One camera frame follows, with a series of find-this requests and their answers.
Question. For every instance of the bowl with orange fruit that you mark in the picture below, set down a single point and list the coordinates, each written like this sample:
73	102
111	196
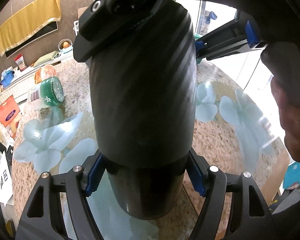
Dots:
65	45

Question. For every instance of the orange red shopping bag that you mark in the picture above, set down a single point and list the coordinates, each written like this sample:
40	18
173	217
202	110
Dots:
9	109

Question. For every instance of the black ribbed tumbler cup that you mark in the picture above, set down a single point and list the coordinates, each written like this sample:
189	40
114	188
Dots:
142	90

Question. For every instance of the green patterned round tin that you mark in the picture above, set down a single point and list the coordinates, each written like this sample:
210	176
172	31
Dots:
51	91

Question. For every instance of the yellow cloth on wall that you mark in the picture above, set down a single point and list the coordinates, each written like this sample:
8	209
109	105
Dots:
27	22

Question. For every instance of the person's right hand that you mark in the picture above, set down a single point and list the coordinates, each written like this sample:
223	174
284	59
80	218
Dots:
289	120

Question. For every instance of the red snack packet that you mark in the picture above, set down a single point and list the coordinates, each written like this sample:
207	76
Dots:
20	62

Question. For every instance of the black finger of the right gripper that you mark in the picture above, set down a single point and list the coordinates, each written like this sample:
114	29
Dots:
104	18

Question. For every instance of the teal box on floor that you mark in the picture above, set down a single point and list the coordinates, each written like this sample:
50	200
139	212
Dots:
292	177

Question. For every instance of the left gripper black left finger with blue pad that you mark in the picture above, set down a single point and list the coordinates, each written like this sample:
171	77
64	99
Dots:
42	216

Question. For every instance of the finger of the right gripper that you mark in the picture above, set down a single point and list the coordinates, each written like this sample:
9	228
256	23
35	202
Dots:
240	35

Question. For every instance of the orange plastic bag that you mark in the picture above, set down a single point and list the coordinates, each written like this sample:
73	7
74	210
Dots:
44	73

